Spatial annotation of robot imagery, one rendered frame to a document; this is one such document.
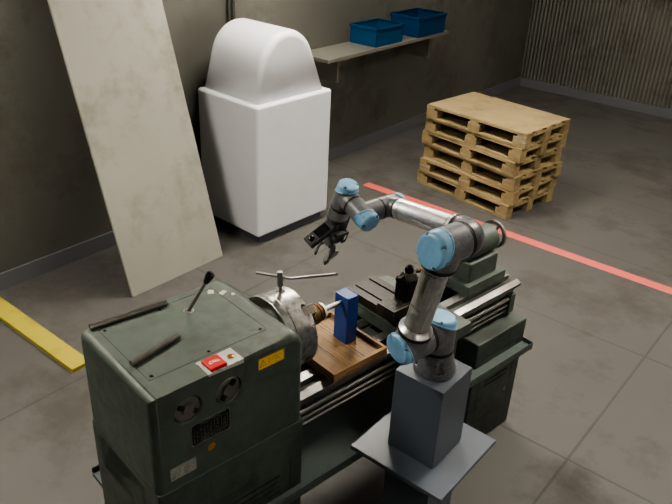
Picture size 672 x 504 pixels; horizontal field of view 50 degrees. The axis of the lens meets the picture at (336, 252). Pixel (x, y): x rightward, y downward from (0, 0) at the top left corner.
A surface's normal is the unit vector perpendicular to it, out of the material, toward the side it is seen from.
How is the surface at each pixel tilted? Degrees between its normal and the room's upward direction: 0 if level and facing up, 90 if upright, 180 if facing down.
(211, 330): 0
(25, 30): 90
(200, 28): 90
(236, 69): 80
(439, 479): 0
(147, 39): 73
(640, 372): 0
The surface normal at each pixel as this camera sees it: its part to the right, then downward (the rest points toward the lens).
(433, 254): -0.75, 0.16
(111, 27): 0.75, 0.07
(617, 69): -0.63, 0.34
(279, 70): 0.74, 0.35
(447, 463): 0.04, -0.88
